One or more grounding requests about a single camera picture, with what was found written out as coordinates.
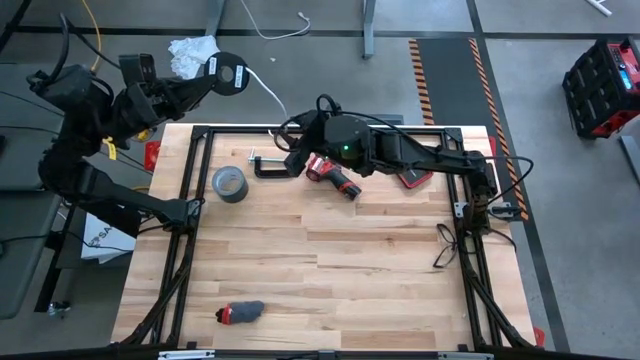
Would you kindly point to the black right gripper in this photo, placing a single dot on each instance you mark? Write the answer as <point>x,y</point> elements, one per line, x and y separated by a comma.
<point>311,137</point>

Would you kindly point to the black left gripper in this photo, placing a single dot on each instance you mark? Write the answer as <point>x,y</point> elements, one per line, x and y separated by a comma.
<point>150,105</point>

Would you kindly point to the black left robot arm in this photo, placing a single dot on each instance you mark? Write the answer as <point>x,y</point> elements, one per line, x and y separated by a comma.
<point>125,197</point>

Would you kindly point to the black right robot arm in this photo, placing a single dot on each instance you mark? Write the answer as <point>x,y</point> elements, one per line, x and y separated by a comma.
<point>425,157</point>

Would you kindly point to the white crumpled cloth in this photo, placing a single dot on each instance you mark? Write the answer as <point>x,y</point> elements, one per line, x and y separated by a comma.
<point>187,55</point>

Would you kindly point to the black C-clamp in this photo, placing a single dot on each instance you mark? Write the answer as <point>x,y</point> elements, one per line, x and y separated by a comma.
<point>270,174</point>

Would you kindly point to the red corner guard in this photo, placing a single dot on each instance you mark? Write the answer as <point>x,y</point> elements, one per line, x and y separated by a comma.
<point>538,337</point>
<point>152,155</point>

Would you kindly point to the grey table leg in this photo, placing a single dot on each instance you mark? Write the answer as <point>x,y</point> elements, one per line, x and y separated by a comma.
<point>215,15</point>
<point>369,30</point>

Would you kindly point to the grey control box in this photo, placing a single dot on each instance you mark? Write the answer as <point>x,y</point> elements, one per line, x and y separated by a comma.
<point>392,120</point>

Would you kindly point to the red black flat case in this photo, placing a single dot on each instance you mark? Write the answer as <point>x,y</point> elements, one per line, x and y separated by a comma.
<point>415,180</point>

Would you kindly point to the black yellow striped mat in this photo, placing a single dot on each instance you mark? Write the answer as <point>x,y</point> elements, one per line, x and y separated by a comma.
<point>450,80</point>

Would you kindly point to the white printed bag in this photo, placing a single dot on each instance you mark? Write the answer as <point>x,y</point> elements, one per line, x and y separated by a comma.
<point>107,245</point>

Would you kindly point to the grey folding table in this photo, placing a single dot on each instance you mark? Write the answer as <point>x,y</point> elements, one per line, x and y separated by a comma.
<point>15,150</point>
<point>20,260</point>

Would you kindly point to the grey glove with red cuff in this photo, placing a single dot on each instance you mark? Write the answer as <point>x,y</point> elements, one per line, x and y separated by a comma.
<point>245,311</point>

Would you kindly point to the black safety glasses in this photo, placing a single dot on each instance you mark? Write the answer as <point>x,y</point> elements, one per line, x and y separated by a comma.
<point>450,246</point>

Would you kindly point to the silver connector box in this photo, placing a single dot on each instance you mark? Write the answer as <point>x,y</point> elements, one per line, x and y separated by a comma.
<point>505,211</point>

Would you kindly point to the metal caster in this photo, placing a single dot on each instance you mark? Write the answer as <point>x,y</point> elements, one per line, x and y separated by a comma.
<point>59,310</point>

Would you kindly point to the red black tool box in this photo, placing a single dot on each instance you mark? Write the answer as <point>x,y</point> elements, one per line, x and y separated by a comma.
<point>595,90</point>

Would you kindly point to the white pipe piece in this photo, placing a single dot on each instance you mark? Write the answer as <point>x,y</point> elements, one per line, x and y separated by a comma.
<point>600,7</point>

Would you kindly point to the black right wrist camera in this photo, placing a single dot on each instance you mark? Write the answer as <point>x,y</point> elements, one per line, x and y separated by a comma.
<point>296,162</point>

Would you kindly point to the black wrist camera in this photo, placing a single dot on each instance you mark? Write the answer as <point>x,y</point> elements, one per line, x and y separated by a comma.
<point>296,162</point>
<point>137,69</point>

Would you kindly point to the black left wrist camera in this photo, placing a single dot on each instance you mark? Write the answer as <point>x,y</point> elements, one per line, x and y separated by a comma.
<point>137,69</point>

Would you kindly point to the black aluminium table frame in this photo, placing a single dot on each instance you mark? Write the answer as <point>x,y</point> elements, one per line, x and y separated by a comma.
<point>235,131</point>

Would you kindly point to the grey duct tape roll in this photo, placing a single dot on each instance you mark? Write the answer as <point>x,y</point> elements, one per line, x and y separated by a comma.
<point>230,184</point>

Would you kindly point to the silver metal bracket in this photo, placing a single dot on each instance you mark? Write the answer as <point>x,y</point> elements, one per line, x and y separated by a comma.
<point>185,355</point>
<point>465,356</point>

